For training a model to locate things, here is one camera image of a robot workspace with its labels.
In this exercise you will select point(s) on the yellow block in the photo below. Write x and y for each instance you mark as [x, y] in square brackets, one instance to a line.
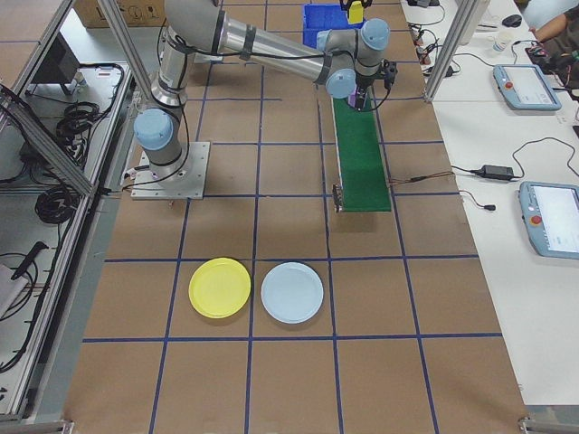
[356, 12]

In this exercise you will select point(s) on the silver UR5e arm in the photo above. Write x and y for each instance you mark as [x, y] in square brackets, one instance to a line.
[271, 50]

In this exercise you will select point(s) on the light blue plate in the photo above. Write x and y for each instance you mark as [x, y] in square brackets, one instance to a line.
[292, 293]

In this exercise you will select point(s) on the yellow plate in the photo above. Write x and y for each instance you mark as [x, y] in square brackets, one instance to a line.
[220, 288]

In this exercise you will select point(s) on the blue plastic storage bin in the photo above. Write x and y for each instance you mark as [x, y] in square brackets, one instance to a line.
[323, 20]

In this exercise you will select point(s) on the green conveyor belt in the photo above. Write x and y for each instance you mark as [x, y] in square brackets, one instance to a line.
[362, 153]

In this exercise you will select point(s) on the black flat device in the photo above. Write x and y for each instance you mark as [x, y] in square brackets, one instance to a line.
[423, 2]

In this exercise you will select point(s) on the black hub device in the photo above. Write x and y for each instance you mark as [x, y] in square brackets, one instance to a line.
[448, 71]

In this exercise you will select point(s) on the white paper cup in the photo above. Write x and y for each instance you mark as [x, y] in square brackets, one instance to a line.
[500, 44]

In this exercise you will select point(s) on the black computer mouse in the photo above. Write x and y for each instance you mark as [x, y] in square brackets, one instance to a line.
[512, 20]

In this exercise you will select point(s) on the black power adapter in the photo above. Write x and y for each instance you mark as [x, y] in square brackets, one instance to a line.
[497, 171]

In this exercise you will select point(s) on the grey blue teach pendant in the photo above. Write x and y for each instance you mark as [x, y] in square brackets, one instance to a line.
[552, 219]
[527, 86]

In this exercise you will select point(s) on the person in dark clothing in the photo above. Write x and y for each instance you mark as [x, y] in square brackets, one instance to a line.
[558, 25]

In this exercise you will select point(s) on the brown cardboard box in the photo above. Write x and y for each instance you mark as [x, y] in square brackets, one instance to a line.
[90, 13]

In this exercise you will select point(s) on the black box device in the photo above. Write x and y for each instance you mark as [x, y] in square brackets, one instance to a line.
[56, 63]

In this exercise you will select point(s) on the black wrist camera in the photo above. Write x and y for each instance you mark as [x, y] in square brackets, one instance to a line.
[390, 72]

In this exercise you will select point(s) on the aluminium profile post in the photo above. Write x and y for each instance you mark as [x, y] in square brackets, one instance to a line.
[126, 50]
[445, 50]

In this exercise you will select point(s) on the V-shaped metal bar frame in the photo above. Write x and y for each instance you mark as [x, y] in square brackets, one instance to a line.
[77, 181]

